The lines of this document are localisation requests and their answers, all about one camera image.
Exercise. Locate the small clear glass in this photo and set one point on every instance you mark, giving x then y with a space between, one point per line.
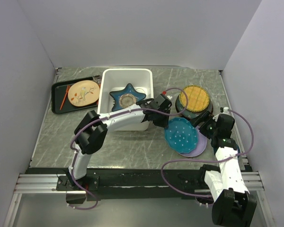
97 79

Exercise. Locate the black serving tray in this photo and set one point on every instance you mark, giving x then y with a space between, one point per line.
58 91

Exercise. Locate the round woven bamboo mat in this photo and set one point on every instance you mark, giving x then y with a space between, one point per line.
195 98

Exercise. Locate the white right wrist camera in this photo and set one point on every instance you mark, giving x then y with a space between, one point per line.
225 110

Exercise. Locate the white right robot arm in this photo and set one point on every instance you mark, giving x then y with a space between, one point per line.
233 205

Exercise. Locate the lavender round plate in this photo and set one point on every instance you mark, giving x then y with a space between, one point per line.
202 143

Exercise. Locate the black striped lacquer plate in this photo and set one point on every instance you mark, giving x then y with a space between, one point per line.
178 113

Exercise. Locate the orange chopsticks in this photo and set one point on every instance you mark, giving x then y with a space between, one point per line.
65 95

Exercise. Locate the white plastic bin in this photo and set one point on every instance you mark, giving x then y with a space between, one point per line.
116 82

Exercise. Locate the turquoise polka dot plate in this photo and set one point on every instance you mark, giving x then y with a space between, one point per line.
181 136

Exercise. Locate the dark blue floral plate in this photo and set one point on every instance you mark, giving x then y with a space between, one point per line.
178 102

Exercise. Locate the peach bird-painted plate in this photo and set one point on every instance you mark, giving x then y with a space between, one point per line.
83 93

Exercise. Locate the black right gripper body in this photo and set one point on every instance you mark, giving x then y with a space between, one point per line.
209 128

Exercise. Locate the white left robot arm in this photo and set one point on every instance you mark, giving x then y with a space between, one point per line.
91 132

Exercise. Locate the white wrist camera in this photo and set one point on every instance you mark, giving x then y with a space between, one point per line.
168 96
225 110

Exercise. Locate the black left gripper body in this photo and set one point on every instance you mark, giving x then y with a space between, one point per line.
167 111

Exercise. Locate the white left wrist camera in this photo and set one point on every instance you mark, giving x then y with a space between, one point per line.
168 96

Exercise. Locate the blue star-shaped dish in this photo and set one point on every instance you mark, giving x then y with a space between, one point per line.
126 97

